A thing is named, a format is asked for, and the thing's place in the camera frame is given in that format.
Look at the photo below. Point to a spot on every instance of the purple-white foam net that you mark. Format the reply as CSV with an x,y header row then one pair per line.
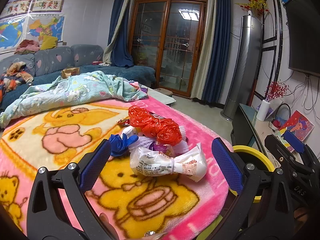
x,y
171,151

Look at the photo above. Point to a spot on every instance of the light blue printed quilt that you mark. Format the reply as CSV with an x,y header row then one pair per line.
x,y
75,90

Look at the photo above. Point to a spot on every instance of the china map poster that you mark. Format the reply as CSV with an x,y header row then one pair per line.
x,y
41,25

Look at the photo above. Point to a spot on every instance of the framed calligraphy picture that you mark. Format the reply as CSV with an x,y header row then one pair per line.
x,y
46,5

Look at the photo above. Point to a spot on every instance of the white coffee table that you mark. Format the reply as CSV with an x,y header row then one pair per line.
x,y
166,100

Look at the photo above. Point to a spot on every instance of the blue fabric sofa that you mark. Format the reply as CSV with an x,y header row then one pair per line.
x,y
46,65

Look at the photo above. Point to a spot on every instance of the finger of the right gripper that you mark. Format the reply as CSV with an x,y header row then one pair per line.
x,y
297,145

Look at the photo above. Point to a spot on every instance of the red candy tube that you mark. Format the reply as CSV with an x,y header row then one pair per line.
x,y
124,122

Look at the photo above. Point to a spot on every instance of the world map poster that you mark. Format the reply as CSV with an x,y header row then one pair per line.
x,y
11,33

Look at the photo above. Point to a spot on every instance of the yellow cushion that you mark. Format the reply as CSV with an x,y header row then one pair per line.
x,y
49,42

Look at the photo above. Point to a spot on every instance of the yellow rimmed black trash bin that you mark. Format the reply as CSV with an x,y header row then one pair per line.
x,y
251,155

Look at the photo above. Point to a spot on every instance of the blue curtain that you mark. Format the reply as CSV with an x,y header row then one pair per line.
x,y
212,65
116,53

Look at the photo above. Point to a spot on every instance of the pile of clothes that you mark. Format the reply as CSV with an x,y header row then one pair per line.
x,y
14,76

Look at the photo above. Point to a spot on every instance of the tv cabinet counter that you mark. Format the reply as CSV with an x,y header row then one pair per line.
x,y
249,131

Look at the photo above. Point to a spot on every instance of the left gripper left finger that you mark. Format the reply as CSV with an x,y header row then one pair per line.
x,y
46,215

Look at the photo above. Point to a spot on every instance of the wooden glass sliding door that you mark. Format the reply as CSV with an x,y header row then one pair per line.
x,y
166,35

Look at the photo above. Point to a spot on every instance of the red plastic bag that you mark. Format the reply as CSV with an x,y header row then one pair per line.
x,y
165,130

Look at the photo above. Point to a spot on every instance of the black wall television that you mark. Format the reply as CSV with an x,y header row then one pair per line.
x,y
303,25

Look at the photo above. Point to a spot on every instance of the right blue curtain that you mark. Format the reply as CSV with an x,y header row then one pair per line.
x,y
212,65

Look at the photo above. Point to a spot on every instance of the yellow artificial flowers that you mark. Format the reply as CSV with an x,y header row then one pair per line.
x,y
257,7

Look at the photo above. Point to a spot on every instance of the white foam fruit net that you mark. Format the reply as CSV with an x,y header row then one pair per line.
x,y
131,133

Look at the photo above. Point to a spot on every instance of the red berry branches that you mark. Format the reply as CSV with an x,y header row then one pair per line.
x,y
276,90

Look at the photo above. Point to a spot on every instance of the blue rubber glove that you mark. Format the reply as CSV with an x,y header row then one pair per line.
x,y
120,144

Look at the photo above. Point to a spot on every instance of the white printed plastic bag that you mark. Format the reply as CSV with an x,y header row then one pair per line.
x,y
154,163

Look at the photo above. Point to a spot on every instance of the left blue curtain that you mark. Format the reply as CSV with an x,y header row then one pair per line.
x,y
116,53

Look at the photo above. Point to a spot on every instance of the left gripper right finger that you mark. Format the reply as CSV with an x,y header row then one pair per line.
x,y
263,207

